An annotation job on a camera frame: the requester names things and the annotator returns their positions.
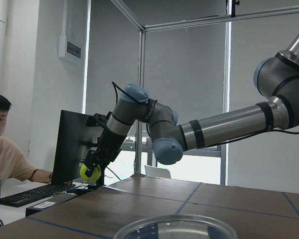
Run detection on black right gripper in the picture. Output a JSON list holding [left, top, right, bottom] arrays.
[[84, 128, 127, 177]]

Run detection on yellow tennis ball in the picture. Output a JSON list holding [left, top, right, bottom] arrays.
[[80, 164, 102, 182]]

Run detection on black monitor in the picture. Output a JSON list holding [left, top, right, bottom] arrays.
[[51, 110, 103, 185]]

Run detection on seated person beige shirt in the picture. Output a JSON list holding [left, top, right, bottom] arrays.
[[0, 95, 53, 185]]

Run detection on black keyboard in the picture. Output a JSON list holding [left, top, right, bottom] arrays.
[[0, 184, 75, 208]]

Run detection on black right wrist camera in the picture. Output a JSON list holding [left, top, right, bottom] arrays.
[[85, 114, 108, 128]]

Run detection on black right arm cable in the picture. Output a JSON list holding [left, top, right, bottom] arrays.
[[111, 81, 155, 110]]

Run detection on white wall electrical box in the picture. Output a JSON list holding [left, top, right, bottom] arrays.
[[58, 0, 83, 65]]

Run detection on aluminium frame post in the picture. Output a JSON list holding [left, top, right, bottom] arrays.
[[110, 0, 299, 176]]

